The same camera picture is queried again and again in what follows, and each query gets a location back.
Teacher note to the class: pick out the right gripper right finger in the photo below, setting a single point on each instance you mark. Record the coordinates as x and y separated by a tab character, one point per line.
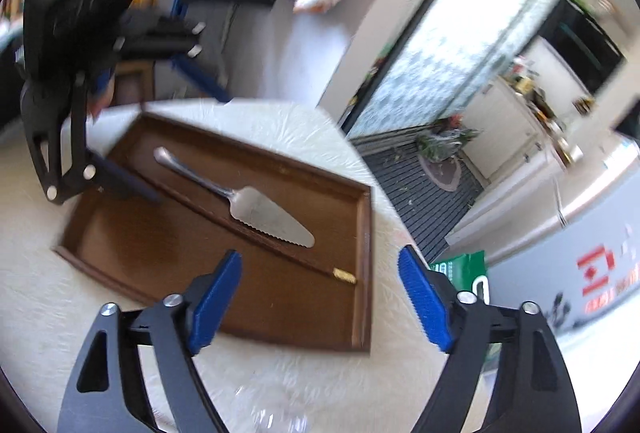
532	391

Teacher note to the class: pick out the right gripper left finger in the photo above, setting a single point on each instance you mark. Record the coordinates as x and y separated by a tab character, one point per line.
106	390

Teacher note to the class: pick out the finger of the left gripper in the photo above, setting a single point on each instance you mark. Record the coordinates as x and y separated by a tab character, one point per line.
201	76
117	181

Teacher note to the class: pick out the metal cake server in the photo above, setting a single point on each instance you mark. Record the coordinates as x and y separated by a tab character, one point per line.
247	205

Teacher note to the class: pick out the white kitchen cabinets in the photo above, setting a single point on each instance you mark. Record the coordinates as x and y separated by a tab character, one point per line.
513	152

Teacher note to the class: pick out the person's left hand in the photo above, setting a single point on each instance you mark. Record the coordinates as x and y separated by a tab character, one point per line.
101	101

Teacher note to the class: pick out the silver refrigerator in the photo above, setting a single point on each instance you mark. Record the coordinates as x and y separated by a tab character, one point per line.
579	273

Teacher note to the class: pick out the brown wooden tray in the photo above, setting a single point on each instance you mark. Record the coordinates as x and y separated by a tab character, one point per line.
146	250

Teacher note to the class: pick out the dark wooden chopstick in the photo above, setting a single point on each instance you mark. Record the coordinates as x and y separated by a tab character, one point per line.
251	236

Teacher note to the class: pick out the dark floor mat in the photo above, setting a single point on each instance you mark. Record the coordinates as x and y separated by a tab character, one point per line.
428	211

